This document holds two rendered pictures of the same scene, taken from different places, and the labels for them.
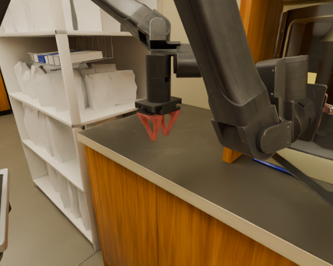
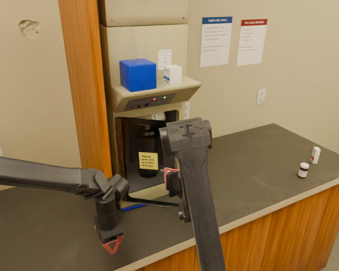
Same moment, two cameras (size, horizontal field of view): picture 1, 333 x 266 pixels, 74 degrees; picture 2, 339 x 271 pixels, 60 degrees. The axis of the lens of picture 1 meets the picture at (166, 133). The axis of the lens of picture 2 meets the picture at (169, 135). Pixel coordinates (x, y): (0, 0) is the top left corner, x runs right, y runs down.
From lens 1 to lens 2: 0.78 m
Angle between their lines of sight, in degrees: 63
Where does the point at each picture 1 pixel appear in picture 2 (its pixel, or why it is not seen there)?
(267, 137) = not seen: hidden behind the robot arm
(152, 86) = (112, 219)
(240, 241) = (164, 262)
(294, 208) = (172, 222)
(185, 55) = (120, 186)
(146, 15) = (87, 176)
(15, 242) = not seen: outside the picture
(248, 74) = not seen: hidden behind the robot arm
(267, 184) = (149, 220)
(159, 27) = (102, 179)
